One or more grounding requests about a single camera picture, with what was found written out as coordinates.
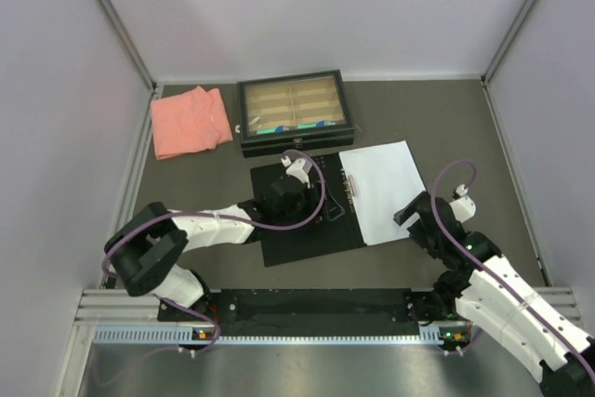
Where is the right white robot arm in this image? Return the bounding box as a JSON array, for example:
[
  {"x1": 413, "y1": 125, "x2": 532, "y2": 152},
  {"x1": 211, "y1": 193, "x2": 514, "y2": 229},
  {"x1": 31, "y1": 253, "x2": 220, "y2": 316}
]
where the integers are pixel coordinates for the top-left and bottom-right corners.
[{"x1": 393, "y1": 190, "x2": 594, "y2": 396}]

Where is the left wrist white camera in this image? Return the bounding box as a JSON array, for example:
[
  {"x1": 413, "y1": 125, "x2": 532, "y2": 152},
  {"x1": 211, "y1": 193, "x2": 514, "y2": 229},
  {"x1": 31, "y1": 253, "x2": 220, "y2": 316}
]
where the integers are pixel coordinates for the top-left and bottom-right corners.
[{"x1": 281, "y1": 156, "x2": 312, "y2": 188}]

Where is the purple cable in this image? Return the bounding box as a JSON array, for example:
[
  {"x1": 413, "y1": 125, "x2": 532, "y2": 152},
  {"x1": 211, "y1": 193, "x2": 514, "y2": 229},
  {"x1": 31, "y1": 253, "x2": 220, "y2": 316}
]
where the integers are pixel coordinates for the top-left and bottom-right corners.
[
  {"x1": 90, "y1": 149, "x2": 326, "y2": 387},
  {"x1": 430, "y1": 158, "x2": 595, "y2": 356}
]

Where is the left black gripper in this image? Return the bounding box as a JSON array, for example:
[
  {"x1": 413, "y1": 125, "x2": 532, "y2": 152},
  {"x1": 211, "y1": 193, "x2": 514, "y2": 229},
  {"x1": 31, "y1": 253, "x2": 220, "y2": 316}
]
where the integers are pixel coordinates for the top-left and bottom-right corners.
[{"x1": 275, "y1": 179, "x2": 343, "y2": 225}]

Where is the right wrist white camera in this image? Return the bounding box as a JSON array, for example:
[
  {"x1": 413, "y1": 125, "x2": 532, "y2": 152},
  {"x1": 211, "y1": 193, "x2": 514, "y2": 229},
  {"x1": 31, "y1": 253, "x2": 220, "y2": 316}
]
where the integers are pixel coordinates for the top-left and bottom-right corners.
[{"x1": 450, "y1": 184, "x2": 477, "y2": 223}]

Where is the aluminium frame rail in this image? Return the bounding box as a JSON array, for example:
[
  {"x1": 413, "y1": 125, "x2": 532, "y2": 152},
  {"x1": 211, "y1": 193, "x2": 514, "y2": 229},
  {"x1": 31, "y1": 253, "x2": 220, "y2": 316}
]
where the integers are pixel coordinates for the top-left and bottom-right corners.
[{"x1": 96, "y1": 0, "x2": 156, "y2": 91}]

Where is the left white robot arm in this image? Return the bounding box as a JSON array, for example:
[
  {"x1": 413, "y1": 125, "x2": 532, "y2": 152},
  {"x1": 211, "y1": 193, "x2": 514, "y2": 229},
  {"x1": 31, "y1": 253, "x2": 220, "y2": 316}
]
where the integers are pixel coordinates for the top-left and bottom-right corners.
[{"x1": 101, "y1": 174, "x2": 328, "y2": 320}]

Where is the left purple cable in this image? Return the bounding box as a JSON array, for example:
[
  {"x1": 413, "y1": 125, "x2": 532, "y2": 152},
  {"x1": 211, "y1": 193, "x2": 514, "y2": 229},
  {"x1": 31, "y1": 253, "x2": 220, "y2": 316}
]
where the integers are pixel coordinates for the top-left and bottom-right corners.
[{"x1": 90, "y1": 149, "x2": 326, "y2": 387}]

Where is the white paper sheet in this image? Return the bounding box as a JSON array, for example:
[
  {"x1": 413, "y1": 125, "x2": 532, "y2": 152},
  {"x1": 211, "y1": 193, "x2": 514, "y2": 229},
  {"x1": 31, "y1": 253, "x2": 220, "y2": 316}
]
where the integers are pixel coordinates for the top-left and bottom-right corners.
[{"x1": 339, "y1": 141, "x2": 426, "y2": 245}]

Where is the pink folded cloth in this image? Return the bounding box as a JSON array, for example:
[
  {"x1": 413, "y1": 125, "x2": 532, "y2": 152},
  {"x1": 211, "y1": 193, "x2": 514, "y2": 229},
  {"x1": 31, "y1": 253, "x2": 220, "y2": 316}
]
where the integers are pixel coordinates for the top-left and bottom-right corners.
[{"x1": 150, "y1": 86, "x2": 232, "y2": 161}]

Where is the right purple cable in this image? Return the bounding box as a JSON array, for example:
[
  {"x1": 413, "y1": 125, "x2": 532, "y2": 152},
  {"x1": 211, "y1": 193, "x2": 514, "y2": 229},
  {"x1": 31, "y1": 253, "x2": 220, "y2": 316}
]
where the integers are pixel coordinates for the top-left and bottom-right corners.
[{"x1": 430, "y1": 158, "x2": 595, "y2": 356}]

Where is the black ring binder folder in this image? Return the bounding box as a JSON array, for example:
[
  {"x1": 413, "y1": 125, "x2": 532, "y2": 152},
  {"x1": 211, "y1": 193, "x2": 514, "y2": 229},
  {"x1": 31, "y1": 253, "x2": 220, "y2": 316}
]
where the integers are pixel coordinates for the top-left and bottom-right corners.
[{"x1": 260, "y1": 152, "x2": 365, "y2": 267}]

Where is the grey slotted cable duct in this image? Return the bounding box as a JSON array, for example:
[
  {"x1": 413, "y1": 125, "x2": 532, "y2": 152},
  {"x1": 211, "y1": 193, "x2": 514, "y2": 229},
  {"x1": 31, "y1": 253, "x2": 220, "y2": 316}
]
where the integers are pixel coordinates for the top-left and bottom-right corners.
[{"x1": 93, "y1": 325, "x2": 444, "y2": 346}]

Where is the black glass-lid compartment box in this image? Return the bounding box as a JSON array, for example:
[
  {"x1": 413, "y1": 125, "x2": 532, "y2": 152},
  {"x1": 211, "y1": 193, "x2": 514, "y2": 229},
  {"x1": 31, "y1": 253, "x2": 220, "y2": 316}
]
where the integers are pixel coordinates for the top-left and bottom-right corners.
[{"x1": 237, "y1": 70, "x2": 355, "y2": 158}]

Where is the wrist white camera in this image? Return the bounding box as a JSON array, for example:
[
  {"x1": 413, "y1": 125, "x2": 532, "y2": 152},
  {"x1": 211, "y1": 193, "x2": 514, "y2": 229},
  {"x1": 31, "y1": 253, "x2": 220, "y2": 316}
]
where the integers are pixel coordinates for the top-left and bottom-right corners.
[
  {"x1": 450, "y1": 184, "x2": 477, "y2": 223},
  {"x1": 281, "y1": 156, "x2": 312, "y2": 188}
]

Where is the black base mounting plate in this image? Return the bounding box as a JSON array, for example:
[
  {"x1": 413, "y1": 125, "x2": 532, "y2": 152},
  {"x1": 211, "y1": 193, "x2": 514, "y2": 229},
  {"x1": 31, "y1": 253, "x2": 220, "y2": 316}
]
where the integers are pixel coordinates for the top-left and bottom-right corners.
[{"x1": 157, "y1": 287, "x2": 489, "y2": 336}]

